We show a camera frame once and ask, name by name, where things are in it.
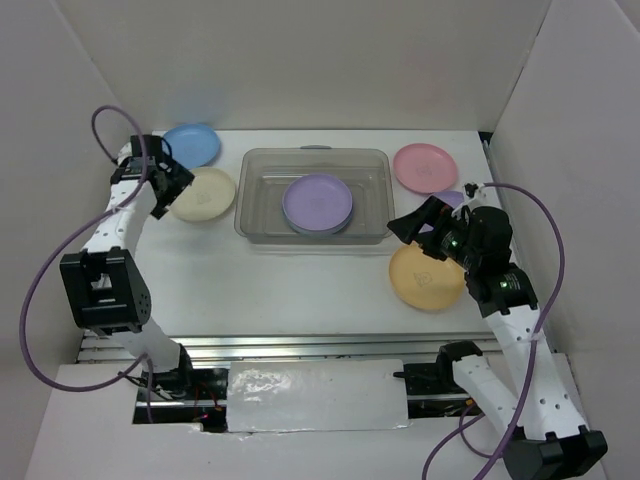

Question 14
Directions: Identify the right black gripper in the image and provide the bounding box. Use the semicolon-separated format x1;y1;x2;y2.
387;194;481;269

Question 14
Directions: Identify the purple plastic plate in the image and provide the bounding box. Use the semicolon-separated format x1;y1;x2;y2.
420;190;465;233
281;173;353;234

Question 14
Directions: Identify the white watermelon pattern plate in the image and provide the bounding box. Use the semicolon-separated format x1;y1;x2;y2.
284;213;353;237

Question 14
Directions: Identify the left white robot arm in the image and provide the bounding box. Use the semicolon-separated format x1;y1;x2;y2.
60;135;198;399

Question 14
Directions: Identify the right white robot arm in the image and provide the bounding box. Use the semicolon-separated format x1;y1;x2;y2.
387;197;608;479

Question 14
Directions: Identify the clear plastic bin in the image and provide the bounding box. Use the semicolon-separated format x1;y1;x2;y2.
235;147;394;246

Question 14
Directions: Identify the cream plastic plate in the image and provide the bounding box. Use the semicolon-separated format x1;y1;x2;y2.
170;167;236;222

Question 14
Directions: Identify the blue plastic plate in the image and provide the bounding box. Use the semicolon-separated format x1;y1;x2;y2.
163;124;221;169

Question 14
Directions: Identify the orange plastic plate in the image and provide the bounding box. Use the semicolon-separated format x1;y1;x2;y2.
388;244;465;311

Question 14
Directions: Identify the pink plastic plate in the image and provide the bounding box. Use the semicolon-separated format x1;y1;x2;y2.
392;143;458;194

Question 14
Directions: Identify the white front cover panel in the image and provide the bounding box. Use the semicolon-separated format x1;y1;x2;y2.
226;359;409;433

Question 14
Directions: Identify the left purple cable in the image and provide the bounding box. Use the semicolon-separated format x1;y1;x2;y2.
18;105;154;426

